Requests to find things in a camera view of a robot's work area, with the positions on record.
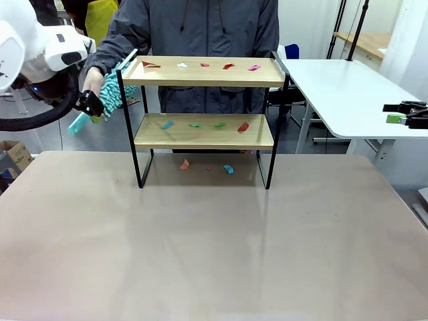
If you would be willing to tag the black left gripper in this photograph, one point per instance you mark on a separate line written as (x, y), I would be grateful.
(43, 92)

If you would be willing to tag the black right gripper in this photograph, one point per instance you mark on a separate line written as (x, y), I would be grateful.
(421, 120)

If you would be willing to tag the teal chenille duster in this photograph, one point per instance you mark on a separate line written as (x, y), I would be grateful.
(112, 93)

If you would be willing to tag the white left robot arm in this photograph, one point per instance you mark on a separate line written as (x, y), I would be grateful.
(20, 40)

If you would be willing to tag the person's right forearm gray sleeve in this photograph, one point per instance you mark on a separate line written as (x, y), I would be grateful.
(110, 50)

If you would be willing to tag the two-tier wood metal shelf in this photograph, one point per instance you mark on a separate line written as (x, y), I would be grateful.
(200, 77)

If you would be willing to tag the person's right hand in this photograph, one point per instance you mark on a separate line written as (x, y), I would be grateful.
(93, 82)

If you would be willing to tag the white side table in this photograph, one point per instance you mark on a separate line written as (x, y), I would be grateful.
(351, 90)

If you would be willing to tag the large red paper scrap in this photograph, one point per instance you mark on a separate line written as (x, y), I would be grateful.
(147, 63)

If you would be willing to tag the blue paper scrap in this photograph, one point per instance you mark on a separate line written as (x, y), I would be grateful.
(229, 169)
(166, 125)

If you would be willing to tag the wooden background desk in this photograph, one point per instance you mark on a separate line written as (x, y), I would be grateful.
(371, 40)

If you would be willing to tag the cardboard box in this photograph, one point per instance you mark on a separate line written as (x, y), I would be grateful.
(18, 154)

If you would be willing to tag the person in yellow apron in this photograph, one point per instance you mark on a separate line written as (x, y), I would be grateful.
(100, 20)

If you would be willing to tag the thick black stand pole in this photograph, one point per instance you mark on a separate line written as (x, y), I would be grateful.
(358, 30)

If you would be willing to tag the white table base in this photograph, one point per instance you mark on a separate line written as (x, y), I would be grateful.
(422, 207)

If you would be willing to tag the white paper scrap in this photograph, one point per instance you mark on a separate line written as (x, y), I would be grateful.
(181, 65)

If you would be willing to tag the orange paper scrap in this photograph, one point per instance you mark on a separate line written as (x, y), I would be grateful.
(184, 164)

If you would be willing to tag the thin black tripod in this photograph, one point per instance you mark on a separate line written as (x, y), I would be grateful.
(337, 23)

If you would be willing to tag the pink red paper scrap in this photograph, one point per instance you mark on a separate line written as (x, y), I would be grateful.
(204, 65)

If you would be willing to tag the blue chair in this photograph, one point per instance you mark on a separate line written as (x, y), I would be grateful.
(292, 51)

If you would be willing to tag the white cloth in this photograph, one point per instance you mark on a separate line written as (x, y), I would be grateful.
(280, 51)

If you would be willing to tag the person in gray jacket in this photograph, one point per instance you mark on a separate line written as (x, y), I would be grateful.
(214, 30)

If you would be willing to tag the magenta paper scrap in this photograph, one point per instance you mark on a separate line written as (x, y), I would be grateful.
(254, 68)

